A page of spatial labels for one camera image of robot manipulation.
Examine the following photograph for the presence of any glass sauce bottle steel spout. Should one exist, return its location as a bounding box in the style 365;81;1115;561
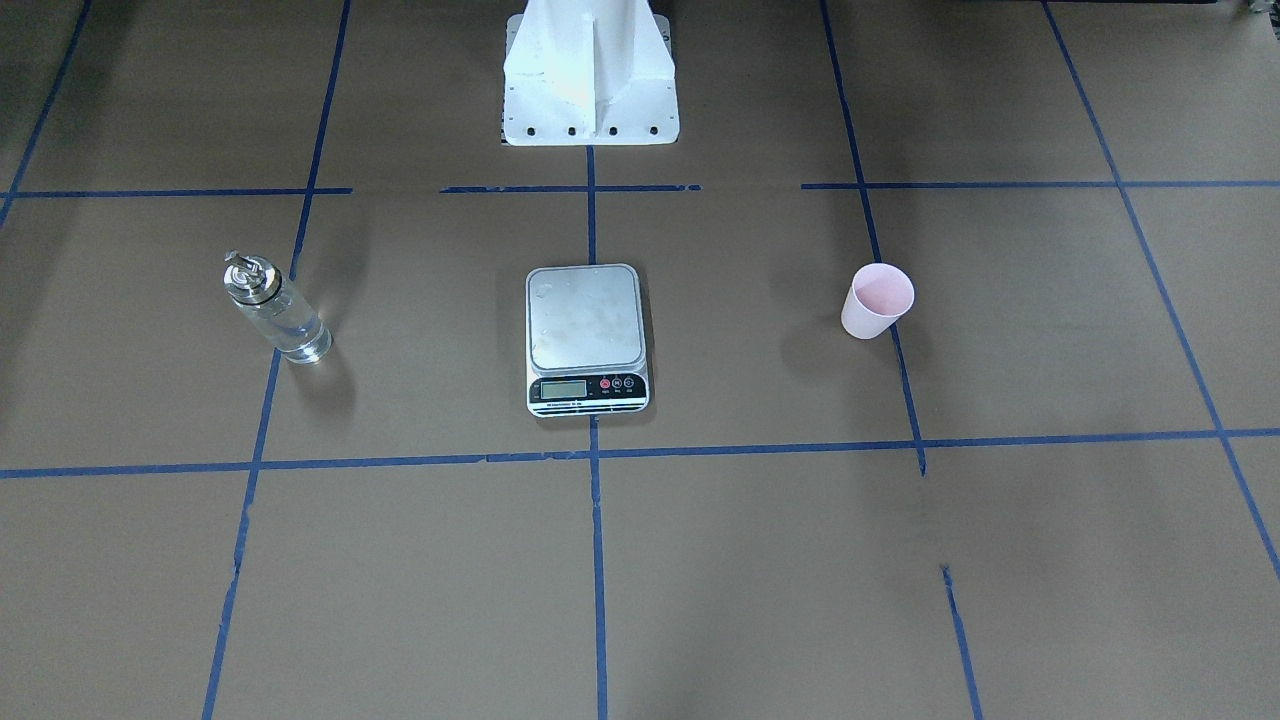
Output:
223;251;332;364

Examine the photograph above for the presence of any digital kitchen scale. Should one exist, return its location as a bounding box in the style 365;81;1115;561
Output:
524;263;652;418

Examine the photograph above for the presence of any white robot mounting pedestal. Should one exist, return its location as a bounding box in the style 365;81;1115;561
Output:
500;1;681;147

